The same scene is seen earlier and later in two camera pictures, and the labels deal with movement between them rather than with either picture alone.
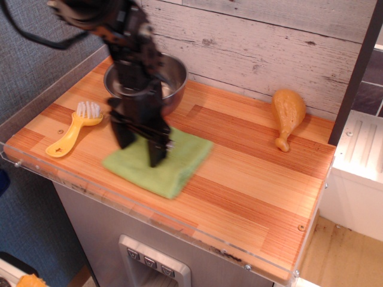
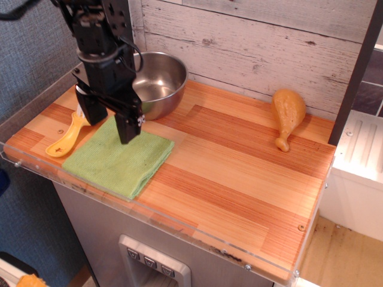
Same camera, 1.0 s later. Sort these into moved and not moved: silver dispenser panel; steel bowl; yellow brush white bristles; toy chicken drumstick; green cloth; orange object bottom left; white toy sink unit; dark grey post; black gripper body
Moved: black gripper body; green cloth
Not moved: yellow brush white bristles; steel bowl; orange object bottom left; silver dispenser panel; dark grey post; white toy sink unit; toy chicken drumstick
